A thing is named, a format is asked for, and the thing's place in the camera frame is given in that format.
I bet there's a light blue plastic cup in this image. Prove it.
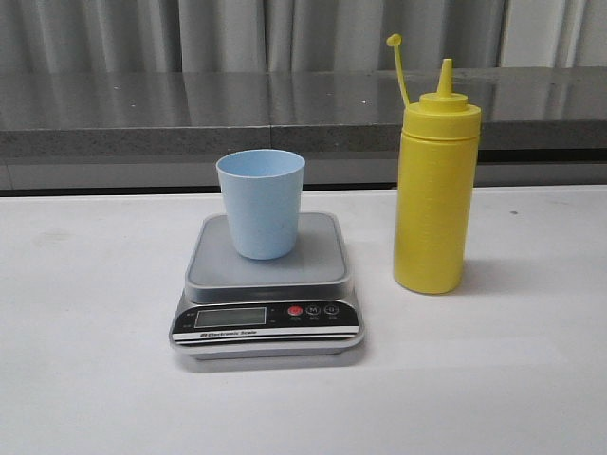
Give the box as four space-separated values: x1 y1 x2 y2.
216 149 305 260

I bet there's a yellow squeeze bottle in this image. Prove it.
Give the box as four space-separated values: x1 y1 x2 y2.
386 34 482 295

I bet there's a silver digital kitchen scale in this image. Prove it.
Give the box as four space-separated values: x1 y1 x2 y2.
169 212 365 360

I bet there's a grey stone counter ledge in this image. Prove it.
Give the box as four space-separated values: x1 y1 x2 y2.
1 67 606 162

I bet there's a grey pleated curtain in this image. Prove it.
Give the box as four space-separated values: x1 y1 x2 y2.
1 1 606 73

